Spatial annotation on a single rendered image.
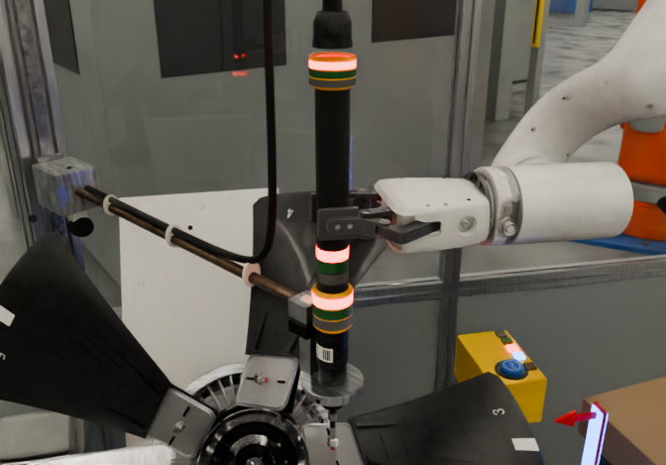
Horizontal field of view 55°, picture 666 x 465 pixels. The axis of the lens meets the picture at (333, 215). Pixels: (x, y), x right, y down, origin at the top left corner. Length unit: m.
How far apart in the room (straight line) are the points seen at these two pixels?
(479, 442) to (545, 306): 0.92
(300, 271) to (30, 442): 0.42
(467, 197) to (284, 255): 0.29
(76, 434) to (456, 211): 0.61
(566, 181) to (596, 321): 1.16
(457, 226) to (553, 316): 1.14
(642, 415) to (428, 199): 0.73
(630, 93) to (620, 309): 1.20
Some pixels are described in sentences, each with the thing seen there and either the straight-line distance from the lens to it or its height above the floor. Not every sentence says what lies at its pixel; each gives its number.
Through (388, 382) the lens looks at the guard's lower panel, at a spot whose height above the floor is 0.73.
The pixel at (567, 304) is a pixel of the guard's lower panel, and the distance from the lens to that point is 1.77.
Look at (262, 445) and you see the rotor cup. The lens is 0.74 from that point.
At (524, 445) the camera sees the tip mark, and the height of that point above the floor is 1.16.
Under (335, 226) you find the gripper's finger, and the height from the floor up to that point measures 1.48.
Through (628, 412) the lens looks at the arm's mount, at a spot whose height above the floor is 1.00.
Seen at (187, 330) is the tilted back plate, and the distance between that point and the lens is 1.03.
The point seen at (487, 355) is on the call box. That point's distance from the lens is 1.19.
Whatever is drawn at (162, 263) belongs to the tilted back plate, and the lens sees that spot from 1.05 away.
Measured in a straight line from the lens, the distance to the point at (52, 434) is 0.96.
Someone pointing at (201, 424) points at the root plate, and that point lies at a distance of 0.79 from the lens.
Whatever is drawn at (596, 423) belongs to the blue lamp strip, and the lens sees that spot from 0.93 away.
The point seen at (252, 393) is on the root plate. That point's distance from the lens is 0.81.
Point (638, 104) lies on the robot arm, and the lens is 0.73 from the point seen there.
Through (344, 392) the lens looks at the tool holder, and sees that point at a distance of 0.72.
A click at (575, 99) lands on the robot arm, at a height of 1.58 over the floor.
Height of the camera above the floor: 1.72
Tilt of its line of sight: 22 degrees down
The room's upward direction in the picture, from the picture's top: straight up
